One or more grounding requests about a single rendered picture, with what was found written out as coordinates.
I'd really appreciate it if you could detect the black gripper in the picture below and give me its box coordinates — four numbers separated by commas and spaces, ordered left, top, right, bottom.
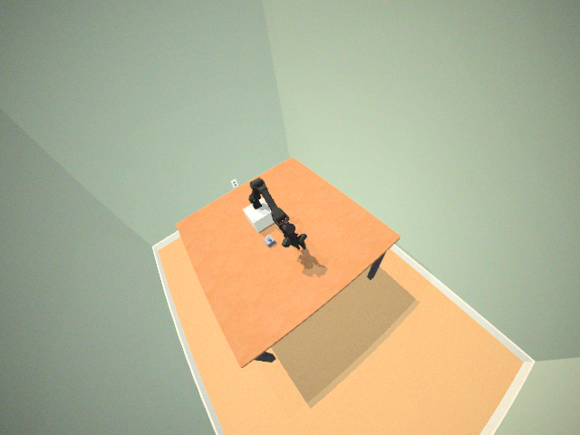
284, 232, 307, 250

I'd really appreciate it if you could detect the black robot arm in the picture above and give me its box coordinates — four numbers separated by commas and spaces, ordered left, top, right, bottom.
248, 177, 295, 247

